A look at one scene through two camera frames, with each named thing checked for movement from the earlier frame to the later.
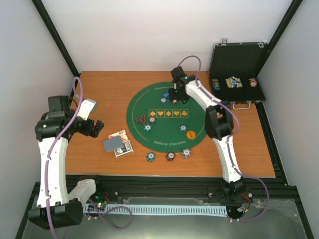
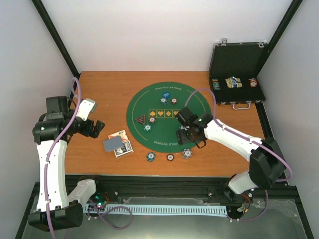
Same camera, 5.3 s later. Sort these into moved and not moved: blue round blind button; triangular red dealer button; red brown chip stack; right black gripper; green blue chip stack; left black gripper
Moved: right black gripper; red brown chip stack
Not moved: green blue chip stack; triangular red dealer button; blue round blind button; left black gripper
